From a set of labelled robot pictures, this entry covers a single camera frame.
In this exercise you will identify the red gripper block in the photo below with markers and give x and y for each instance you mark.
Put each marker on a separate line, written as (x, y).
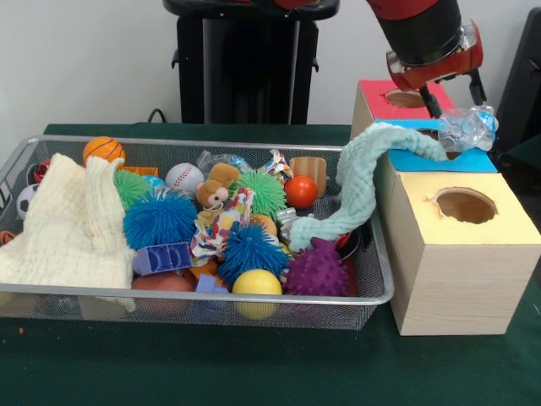
(439, 72)

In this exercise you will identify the crushed clear plastic bottle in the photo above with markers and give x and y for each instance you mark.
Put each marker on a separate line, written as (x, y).
(467, 129)

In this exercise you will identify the mint green waffle cloth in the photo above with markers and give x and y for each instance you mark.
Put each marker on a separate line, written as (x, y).
(355, 190)

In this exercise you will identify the wooden box with three holes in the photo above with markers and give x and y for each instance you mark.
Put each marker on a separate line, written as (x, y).
(465, 279)

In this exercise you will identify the clear mesh bin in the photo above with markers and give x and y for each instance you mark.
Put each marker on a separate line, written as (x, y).
(372, 270)

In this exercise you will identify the dark green table cloth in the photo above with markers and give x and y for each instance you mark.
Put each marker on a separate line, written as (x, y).
(528, 154)
(253, 368)

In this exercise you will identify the orange smooth ball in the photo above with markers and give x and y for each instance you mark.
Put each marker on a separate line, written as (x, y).
(301, 191)

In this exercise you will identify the green rubber koosh ball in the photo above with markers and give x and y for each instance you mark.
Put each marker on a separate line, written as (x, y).
(262, 192)

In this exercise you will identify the purple spiky ball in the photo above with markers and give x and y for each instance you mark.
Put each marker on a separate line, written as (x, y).
(317, 270)

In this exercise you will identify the blue rubber koosh ball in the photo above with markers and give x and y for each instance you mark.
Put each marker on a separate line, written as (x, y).
(253, 251)
(158, 220)

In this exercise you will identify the brown plush monkey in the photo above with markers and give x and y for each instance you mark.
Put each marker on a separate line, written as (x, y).
(215, 186)

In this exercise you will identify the yellow smooth ball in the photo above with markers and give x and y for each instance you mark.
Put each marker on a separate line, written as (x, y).
(257, 284)

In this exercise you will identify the white toy baseball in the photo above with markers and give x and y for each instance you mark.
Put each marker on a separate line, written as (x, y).
(184, 174)

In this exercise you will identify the orange toy basketball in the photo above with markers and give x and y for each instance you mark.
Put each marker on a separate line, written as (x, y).
(103, 149)

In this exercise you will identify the cream waffle cloth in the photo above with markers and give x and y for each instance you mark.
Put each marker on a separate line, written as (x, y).
(63, 237)

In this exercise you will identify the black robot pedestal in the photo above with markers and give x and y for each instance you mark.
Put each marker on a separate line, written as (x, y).
(249, 63)

